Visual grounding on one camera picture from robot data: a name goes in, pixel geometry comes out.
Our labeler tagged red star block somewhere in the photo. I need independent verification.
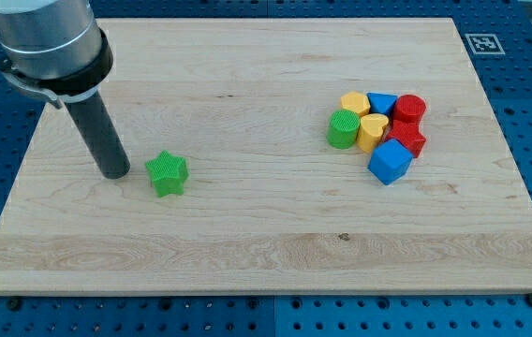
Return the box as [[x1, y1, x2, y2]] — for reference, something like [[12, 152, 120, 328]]
[[385, 120, 427, 158]]

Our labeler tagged yellow pentagon block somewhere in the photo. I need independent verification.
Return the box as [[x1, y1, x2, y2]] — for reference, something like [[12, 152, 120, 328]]
[[340, 92, 371, 117]]

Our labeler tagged white fiducial marker tag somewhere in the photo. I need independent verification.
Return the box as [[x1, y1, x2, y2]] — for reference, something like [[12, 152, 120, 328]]
[[465, 33, 505, 55]]

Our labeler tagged blue cube block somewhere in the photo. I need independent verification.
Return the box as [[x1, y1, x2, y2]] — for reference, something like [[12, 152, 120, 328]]
[[367, 139, 414, 185]]

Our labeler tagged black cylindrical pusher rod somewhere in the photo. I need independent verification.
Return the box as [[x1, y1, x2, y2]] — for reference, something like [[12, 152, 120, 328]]
[[66, 92, 130, 180]]

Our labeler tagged blue triangle block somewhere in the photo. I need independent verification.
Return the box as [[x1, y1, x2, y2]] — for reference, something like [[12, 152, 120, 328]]
[[366, 92, 398, 116]]

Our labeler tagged green star block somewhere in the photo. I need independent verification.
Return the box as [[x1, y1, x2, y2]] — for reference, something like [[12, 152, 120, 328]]
[[145, 151, 189, 198]]

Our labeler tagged red cylinder block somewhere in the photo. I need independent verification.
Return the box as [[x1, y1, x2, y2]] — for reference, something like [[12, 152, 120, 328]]
[[392, 95, 427, 124]]

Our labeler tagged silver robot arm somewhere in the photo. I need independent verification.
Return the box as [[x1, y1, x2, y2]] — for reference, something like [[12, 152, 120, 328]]
[[0, 0, 113, 108]]

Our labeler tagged green cylinder block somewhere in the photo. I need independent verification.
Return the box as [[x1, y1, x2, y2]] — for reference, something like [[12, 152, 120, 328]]
[[327, 109, 360, 149]]

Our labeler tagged yellow heart block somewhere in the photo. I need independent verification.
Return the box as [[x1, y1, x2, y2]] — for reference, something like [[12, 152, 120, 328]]
[[356, 113, 389, 154]]

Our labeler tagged wooden board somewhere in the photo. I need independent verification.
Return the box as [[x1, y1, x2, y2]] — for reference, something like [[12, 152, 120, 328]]
[[0, 18, 532, 297]]

